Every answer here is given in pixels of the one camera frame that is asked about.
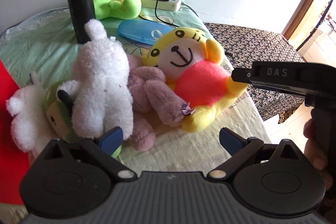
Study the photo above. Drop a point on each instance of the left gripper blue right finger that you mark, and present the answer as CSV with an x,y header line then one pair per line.
x,y
231,141

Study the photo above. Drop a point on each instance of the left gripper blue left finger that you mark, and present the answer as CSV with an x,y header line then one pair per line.
x,y
111,141

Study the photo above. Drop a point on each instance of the white fluffy plush dog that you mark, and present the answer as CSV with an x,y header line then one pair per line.
x,y
101,70

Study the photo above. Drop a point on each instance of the mauve pink teddy plush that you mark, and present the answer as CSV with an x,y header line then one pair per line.
x,y
149,90

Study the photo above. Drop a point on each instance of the green brown round plush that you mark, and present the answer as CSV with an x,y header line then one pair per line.
x,y
59,113

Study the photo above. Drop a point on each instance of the white rabbit plush blue bow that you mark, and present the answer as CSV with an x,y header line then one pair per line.
x,y
30,128

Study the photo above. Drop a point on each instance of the yellow tiger plush red shirt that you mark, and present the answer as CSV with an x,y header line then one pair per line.
x,y
192,65

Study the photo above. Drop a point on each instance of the person's right hand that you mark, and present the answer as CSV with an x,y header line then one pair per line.
x,y
315,154

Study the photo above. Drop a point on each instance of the red cardboard box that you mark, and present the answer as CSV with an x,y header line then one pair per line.
x,y
14,163

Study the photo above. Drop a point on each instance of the blue glasses case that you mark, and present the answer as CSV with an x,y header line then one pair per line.
x,y
143,31

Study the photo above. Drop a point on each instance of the green frog plush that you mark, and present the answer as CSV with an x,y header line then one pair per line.
x,y
120,9

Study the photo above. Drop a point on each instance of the white power strip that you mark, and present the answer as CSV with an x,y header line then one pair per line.
x,y
170,5

